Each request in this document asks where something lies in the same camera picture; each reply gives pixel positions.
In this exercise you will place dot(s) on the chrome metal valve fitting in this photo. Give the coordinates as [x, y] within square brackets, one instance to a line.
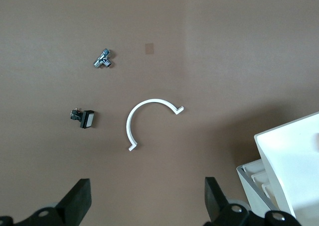
[102, 59]

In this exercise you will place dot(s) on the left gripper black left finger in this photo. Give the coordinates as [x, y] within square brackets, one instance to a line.
[72, 206]

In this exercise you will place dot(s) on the black switch white square face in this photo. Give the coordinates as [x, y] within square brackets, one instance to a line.
[87, 119]

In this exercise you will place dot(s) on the white semicircular plastic clamp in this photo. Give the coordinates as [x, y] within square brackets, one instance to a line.
[129, 121]

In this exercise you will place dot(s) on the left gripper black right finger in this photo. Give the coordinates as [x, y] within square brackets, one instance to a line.
[216, 206]

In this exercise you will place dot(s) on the brown tape patch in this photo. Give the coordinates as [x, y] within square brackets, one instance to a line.
[149, 49]

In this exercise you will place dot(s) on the white plastic drawer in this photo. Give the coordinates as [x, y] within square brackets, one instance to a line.
[260, 177]
[268, 188]
[289, 161]
[254, 166]

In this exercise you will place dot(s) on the white drawer cabinet shell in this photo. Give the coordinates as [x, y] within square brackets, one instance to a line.
[250, 193]

